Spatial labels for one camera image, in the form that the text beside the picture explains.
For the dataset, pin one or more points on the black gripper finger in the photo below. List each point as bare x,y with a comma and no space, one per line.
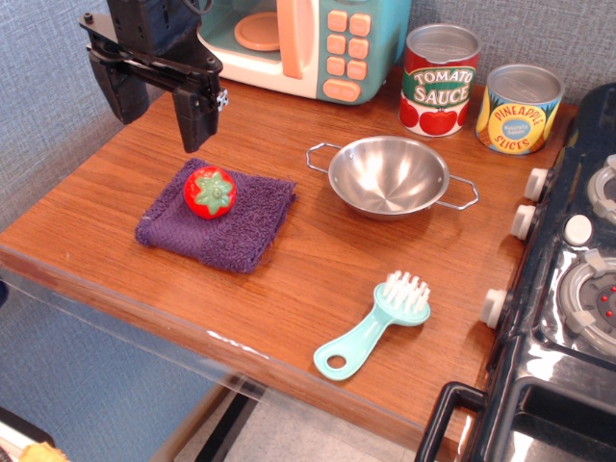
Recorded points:
125,93
197,117

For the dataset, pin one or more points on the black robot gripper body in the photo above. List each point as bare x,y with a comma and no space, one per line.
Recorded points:
157,42

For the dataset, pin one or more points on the stainless steel two-handled pot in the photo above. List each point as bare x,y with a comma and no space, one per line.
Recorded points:
386,177

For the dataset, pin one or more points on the teal toy microwave oven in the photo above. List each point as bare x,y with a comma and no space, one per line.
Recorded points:
334,51

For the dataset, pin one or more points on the red toy tomato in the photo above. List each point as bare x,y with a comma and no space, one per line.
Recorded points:
210,192

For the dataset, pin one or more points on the purple folded towel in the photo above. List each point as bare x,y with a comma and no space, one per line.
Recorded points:
237,240

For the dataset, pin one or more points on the tomato sauce can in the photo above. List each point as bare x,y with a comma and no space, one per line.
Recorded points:
438,77

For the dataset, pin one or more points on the teal dish brush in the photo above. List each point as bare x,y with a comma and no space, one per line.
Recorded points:
402,299

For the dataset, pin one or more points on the pineapple slices can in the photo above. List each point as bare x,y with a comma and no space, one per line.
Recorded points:
519,106

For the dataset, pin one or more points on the white stove knob middle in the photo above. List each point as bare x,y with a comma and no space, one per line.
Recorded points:
522,220

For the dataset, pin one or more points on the white stove knob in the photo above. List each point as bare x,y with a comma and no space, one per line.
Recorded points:
535,183
492,307
522,220

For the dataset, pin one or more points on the white stove knob upper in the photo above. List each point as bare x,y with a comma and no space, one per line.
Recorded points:
535,183

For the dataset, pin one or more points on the white stove knob lower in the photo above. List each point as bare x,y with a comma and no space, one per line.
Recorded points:
492,307

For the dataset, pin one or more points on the black toy stove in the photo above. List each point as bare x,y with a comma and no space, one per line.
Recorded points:
550,394

